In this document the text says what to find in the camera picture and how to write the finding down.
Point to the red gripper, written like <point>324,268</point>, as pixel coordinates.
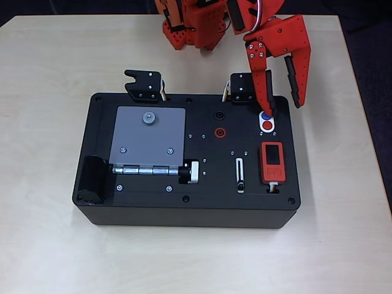
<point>283,37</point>

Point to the blue push button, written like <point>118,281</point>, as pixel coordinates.
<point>264,117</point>

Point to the red push button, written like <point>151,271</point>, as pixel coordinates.
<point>268,125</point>

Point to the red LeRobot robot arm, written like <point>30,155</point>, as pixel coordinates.
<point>205,27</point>

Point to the white button housing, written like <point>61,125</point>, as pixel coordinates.
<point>260,124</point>

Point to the white slider track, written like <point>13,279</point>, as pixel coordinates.
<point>237,171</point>

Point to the black banana socket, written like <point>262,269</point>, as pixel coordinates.
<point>220,115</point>

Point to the red banana socket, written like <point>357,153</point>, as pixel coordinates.
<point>220,133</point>

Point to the red display module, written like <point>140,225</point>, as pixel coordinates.
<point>273,162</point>

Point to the white latch block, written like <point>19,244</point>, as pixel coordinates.
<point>193,173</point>

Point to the orange table clamp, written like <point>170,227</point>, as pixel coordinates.
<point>170,13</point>

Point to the grey round door knob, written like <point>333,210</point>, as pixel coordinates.
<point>149,118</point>

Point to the black task board box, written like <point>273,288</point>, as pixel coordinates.
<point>208,199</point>

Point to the grey door plate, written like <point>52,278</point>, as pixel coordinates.
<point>147,144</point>

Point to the silver metal hinge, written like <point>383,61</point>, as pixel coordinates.
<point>144,170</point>

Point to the black rounded block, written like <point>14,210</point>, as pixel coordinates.
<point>92,180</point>

